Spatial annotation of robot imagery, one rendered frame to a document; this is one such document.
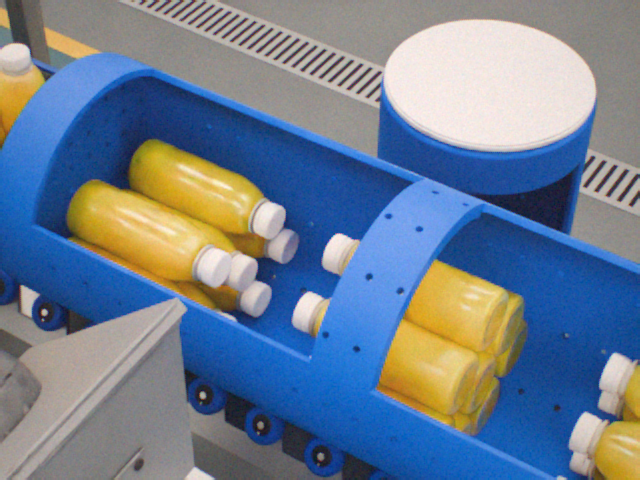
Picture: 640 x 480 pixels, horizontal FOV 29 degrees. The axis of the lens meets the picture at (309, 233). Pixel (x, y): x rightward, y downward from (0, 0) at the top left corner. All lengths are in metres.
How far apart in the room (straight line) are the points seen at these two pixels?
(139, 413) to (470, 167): 0.78
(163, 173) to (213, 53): 2.09
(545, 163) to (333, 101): 1.74
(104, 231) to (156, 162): 0.12
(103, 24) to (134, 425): 2.78
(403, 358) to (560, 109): 0.55
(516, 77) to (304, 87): 1.71
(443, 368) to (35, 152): 0.47
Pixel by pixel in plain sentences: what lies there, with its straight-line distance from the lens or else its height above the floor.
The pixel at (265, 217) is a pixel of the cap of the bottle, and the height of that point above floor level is 1.10.
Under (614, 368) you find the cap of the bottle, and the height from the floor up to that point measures 1.11.
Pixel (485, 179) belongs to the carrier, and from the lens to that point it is 1.58.
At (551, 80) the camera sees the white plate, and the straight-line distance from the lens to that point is 1.67.
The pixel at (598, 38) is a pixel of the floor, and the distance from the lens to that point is 3.61.
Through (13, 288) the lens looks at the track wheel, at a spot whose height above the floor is 0.97.
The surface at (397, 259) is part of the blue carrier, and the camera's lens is 1.12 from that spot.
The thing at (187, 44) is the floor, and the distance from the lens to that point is 3.51.
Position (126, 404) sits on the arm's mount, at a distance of 0.87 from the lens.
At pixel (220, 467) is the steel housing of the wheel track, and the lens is 1.40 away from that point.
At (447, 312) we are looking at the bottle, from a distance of 1.18.
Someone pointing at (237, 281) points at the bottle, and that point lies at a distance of 1.33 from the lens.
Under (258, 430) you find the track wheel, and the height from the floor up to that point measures 0.96.
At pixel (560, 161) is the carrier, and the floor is 0.99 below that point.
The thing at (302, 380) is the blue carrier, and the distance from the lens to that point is 1.16.
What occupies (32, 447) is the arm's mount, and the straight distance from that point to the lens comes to 0.80.
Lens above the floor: 2.02
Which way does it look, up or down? 44 degrees down
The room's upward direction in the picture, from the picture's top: straight up
